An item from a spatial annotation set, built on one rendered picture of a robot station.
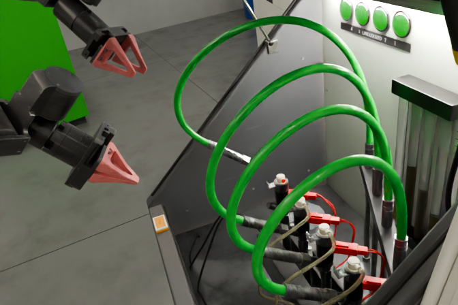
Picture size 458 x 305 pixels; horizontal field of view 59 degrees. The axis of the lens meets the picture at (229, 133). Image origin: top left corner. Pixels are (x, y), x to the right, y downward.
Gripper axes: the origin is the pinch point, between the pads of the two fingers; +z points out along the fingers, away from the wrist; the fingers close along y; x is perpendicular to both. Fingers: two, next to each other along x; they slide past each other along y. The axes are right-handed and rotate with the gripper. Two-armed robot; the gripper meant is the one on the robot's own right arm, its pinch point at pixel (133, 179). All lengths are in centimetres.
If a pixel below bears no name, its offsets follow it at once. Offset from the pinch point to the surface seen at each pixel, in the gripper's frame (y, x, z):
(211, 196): 7.8, -5.6, 10.3
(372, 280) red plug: 15.8, -17.4, 32.7
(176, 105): 9.1, 15.8, 1.7
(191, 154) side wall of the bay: -7.4, 33.9, 16.3
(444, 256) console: 28.1, -27.0, 25.4
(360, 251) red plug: 15.7, -11.1, 33.4
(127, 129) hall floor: -141, 278, 34
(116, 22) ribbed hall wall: -171, 635, -34
